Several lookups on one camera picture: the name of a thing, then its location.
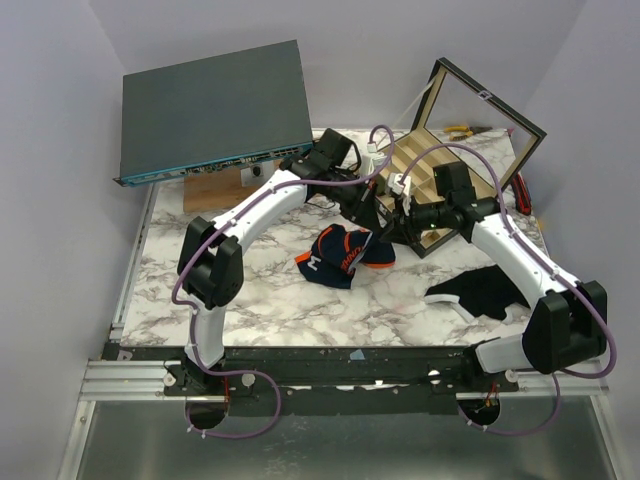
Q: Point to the red black utility knife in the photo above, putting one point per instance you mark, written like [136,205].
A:
[521,195]

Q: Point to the navy orange underwear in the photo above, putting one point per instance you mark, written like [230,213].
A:
[333,257]

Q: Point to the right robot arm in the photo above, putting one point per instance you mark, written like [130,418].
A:
[567,320]

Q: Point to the black white underwear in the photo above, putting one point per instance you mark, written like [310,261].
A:
[487,291]

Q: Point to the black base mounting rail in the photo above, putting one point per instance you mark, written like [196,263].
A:
[327,381]

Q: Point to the wooden board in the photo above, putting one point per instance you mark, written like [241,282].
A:
[215,191]

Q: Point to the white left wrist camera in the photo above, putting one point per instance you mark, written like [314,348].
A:
[372,161]

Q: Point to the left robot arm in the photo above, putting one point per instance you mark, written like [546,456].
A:
[210,267]

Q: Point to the yellow handled pliers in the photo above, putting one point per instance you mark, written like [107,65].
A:
[460,133]

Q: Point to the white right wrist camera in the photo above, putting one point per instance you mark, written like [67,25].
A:
[398,186]

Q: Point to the grey network switch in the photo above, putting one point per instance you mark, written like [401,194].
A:
[206,115]

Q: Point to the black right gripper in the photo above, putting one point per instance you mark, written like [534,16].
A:
[405,225]

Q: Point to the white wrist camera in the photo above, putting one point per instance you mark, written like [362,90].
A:
[372,161]
[398,186]

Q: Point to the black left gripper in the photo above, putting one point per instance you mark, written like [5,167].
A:
[367,215]

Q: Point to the metal switch stand bracket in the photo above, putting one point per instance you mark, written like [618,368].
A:
[256,175]

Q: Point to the black compartment organizer box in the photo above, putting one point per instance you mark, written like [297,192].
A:
[493,158]

